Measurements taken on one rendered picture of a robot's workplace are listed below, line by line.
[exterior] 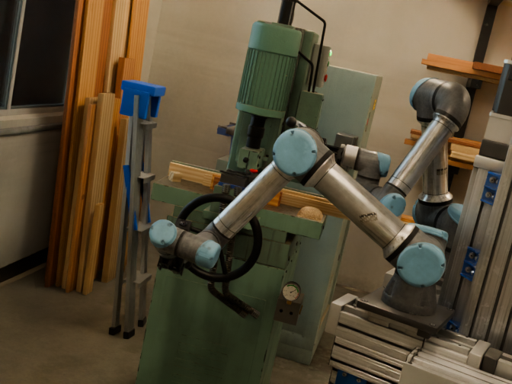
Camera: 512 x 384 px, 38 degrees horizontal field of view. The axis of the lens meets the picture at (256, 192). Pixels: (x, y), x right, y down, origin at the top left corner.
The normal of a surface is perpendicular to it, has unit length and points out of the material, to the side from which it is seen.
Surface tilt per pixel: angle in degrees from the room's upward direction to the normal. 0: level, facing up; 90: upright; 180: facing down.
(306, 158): 87
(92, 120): 87
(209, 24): 90
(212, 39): 90
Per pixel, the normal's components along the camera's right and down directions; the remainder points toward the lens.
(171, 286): -0.17, 0.15
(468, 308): -0.46, 0.07
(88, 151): 0.96, 0.20
